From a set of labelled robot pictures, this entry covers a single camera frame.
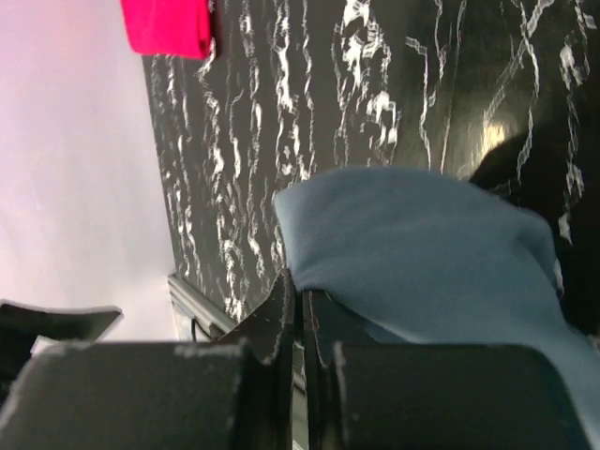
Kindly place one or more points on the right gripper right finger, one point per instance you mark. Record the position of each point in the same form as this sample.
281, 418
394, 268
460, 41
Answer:
362, 394

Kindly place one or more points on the folded red t shirt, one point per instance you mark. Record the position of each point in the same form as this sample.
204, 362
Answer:
173, 27

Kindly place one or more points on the grey blue t shirt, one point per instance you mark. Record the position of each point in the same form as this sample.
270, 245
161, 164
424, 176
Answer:
423, 258

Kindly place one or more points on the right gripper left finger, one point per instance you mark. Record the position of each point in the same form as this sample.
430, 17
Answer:
234, 393

